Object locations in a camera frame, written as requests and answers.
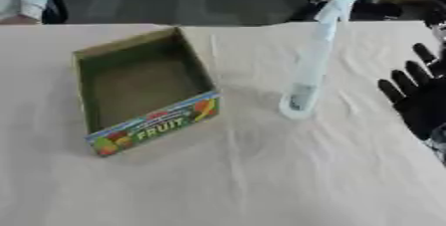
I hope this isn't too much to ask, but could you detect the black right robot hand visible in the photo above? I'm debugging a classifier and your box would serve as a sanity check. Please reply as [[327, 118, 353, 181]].
[[376, 42, 446, 141]]

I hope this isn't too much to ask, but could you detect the open cardboard box green inside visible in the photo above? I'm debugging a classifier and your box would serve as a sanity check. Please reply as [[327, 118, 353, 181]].
[[71, 26, 223, 157]]

